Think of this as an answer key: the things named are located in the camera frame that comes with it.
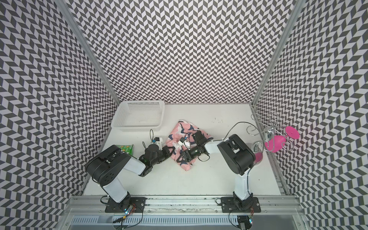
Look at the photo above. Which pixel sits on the aluminium right corner post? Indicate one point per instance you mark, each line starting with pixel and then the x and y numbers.
pixel 279 48

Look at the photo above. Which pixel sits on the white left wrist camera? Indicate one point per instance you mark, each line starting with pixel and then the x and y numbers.
pixel 157 141

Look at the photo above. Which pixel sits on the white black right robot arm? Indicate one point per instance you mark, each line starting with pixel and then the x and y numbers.
pixel 239 158

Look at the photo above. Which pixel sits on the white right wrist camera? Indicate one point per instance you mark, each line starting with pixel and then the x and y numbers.
pixel 184 142

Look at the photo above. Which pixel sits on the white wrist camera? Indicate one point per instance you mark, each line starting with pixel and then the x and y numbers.
pixel 184 142
pixel 157 141

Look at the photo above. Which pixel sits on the aluminium left corner post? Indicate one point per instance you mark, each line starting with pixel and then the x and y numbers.
pixel 62 6

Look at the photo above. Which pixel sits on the aluminium corner post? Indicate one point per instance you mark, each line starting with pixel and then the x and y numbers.
pixel 279 48
pixel 62 6

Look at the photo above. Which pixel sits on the chrome wire glass rack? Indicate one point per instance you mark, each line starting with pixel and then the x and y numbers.
pixel 258 147

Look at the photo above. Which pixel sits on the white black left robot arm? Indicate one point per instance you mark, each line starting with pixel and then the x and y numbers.
pixel 105 168

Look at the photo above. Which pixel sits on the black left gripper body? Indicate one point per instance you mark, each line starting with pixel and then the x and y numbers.
pixel 162 155

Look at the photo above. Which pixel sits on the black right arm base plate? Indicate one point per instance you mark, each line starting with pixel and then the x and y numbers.
pixel 234 204

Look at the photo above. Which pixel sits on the pink shark print shorts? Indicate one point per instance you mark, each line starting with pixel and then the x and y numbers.
pixel 179 131

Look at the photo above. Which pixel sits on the white perforated plastic basket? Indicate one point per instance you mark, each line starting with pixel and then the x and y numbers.
pixel 139 115

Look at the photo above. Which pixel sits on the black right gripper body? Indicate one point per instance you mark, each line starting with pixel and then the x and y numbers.
pixel 193 152

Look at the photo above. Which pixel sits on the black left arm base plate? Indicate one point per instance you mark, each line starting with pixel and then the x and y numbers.
pixel 126 204

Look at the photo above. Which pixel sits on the green snack packet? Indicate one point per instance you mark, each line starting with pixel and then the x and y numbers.
pixel 127 149

